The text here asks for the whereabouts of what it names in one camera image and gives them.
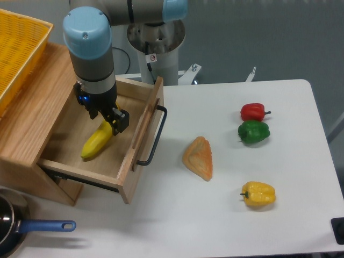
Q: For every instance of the yellow bell pepper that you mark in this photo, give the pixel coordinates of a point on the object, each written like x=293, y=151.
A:
x=258, y=194

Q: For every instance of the red bell pepper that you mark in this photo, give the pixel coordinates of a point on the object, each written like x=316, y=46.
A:
x=253, y=111

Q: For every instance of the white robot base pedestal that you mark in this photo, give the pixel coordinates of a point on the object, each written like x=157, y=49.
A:
x=157, y=46

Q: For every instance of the yellow plastic basket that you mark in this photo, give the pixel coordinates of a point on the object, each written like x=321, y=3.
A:
x=23, y=41

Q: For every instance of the open wooden top drawer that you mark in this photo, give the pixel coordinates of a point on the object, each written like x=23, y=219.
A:
x=115, y=166

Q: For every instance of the wooden drawer cabinet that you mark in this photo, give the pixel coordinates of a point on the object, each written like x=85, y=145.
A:
x=27, y=124

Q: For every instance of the black corner device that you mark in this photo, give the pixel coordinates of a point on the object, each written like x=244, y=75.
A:
x=338, y=229

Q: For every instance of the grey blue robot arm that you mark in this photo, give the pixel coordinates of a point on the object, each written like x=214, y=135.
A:
x=88, y=36

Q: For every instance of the green bell pepper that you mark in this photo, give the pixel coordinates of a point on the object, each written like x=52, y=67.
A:
x=253, y=131

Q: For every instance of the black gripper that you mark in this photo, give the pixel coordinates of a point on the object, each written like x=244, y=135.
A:
x=105, y=104

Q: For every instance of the yellow banana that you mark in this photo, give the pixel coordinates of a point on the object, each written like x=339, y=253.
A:
x=97, y=141

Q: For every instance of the blue handled frying pan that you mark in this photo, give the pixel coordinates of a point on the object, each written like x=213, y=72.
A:
x=16, y=222

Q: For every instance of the orange toast slice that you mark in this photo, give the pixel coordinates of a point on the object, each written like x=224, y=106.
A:
x=198, y=158

